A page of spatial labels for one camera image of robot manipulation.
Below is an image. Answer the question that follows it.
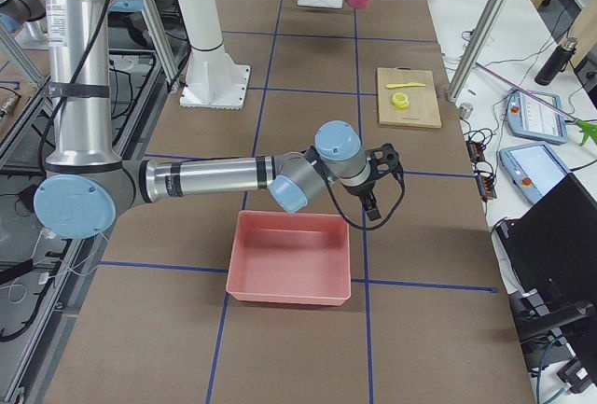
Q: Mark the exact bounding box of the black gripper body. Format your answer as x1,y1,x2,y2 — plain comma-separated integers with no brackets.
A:
344,177,377,199

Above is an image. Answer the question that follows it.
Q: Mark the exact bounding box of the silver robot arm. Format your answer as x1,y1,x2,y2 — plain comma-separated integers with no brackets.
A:
34,0,381,239

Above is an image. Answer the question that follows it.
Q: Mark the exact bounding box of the white rectangular tray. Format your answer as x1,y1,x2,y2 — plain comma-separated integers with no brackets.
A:
297,0,344,9

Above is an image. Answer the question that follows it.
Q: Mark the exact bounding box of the yellow lemon slice toy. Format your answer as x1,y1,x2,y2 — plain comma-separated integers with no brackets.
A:
391,91,410,110

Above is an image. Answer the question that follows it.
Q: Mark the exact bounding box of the bamboo cutting board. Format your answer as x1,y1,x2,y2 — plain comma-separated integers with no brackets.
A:
376,67,442,129

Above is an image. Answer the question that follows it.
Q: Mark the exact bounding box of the pink plastic bin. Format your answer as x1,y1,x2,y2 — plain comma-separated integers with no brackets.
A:
226,210,352,306

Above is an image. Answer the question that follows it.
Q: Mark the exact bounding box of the yellow plastic knife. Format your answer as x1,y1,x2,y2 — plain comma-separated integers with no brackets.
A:
385,82,427,90

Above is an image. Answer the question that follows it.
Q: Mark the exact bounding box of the small metal cylinder weight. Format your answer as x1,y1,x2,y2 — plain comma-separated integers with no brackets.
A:
458,103,474,120

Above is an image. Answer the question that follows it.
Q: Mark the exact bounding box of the teach pendant near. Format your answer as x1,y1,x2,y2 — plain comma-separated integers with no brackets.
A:
498,142,571,204

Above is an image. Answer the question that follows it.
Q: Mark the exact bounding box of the teach pendant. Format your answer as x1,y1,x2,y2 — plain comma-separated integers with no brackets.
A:
507,91,568,145
498,142,571,204

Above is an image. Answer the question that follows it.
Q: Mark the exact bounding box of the teach pendant far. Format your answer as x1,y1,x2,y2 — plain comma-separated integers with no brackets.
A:
507,91,568,145

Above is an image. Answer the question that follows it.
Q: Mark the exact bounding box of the black computer monitor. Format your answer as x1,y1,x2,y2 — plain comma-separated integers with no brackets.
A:
497,174,596,359

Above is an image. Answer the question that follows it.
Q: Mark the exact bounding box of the black bottle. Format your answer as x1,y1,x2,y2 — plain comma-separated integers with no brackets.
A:
535,36,578,86

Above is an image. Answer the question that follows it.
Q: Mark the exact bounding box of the metal reacher grabber stick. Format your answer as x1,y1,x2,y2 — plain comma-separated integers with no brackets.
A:
475,63,597,146

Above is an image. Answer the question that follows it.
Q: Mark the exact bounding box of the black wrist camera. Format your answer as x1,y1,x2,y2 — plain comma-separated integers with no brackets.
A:
366,143,404,183

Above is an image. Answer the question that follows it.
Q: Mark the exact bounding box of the aluminium frame post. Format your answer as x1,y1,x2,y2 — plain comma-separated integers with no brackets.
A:
446,0,507,103

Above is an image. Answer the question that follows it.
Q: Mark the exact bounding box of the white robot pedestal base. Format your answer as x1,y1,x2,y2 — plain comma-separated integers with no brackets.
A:
179,0,251,110

